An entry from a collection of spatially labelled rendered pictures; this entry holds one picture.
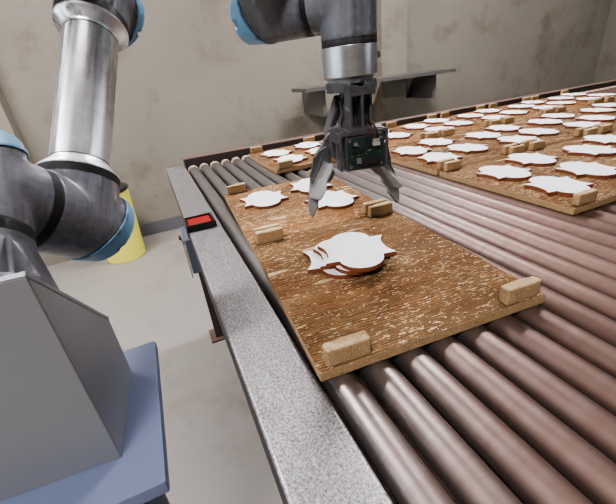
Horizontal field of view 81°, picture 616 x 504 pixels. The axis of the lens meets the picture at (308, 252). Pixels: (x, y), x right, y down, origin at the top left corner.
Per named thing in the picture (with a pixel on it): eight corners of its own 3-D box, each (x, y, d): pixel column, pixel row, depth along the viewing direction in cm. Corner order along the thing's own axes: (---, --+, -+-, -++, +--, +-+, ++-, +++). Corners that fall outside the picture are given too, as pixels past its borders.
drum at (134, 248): (149, 242, 331) (127, 179, 305) (150, 258, 300) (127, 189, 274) (105, 253, 320) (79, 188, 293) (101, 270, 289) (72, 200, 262)
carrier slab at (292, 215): (251, 250, 79) (250, 243, 78) (225, 199, 114) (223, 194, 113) (392, 215, 88) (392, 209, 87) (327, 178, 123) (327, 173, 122)
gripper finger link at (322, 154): (303, 179, 57) (331, 128, 55) (302, 177, 59) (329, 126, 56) (328, 192, 59) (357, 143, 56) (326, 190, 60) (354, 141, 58)
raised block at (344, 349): (328, 370, 43) (326, 352, 42) (322, 359, 45) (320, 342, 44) (372, 354, 45) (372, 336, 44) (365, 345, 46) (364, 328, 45)
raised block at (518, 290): (507, 307, 50) (510, 290, 49) (496, 300, 52) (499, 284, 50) (540, 296, 52) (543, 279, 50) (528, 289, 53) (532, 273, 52)
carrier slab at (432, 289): (320, 383, 44) (319, 373, 43) (252, 250, 79) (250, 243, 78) (544, 303, 53) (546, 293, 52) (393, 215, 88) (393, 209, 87)
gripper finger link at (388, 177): (407, 212, 58) (373, 170, 54) (393, 200, 63) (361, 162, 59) (422, 198, 57) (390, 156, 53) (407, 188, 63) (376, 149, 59)
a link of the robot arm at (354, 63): (316, 50, 52) (371, 44, 53) (319, 85, 54) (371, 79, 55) (328, 47, 46) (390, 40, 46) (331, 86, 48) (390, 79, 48)
